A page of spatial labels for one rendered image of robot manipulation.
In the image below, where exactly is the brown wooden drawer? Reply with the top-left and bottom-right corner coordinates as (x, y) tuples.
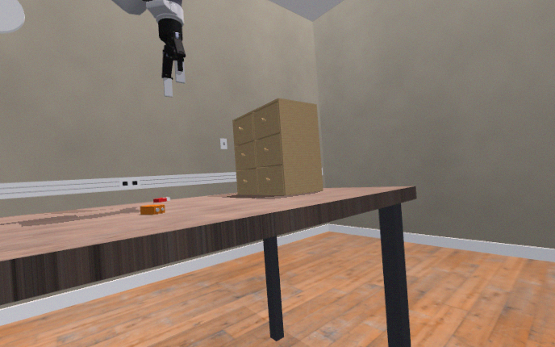
(233, 114), (254, 144)
(256, 134), (282, 165)
(236, 141), (256, 169)
(253, 102), (280, 138)
(257, 165), (285, 194)
(237, 169), (258, 194)

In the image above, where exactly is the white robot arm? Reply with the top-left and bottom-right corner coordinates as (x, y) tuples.
(112, 0), (184, 26)

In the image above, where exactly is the brown wooden chest of drawers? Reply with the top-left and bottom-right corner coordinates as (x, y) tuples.
(232, 98), (323, 195)

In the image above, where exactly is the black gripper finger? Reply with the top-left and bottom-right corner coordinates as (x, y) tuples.
(162, 45), (173, 97)
(166, 31), (186, 83)

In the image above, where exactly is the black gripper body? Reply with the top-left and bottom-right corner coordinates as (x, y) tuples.
(158, 18), (182, 57)

